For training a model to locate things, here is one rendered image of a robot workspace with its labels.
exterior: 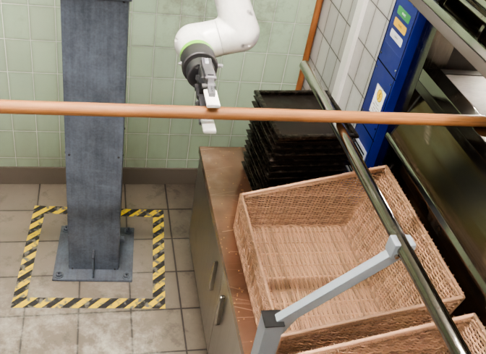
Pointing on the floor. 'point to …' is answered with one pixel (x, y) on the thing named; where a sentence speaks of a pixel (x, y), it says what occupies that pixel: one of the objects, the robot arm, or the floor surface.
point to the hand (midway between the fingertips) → (210, 112)
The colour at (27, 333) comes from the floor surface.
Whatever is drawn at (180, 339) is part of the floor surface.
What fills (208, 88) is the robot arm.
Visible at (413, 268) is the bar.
